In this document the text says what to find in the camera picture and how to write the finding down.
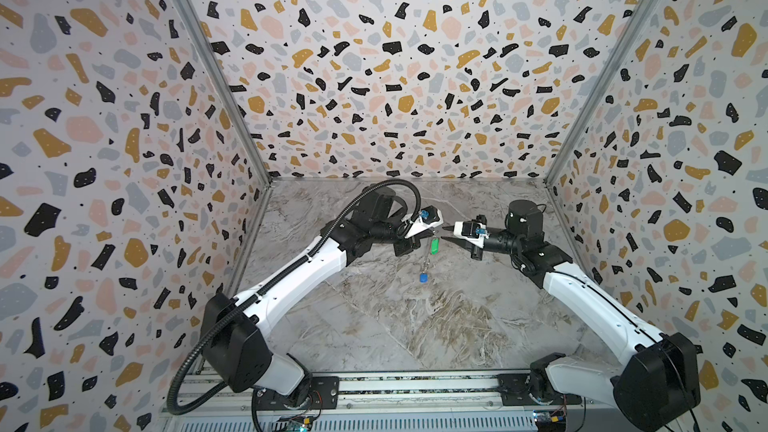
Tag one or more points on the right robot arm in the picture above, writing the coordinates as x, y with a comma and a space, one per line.
656, 379

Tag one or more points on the aluminium corner post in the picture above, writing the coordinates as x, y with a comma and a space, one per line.
635, 25
204, 50

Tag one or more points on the aluminium corner post right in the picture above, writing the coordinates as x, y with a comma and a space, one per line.
635, 25

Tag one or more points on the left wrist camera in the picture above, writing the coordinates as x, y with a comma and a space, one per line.
428, 215

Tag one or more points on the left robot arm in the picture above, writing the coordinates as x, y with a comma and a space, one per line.
236, 328

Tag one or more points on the aluminium corner post left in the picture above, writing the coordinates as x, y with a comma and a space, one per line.
204, 50

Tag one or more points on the circuit board with wires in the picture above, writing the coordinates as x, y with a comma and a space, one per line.
298, 423

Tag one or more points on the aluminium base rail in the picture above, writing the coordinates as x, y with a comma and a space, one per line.
461, 400

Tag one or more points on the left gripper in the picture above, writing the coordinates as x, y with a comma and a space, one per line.
412, 244

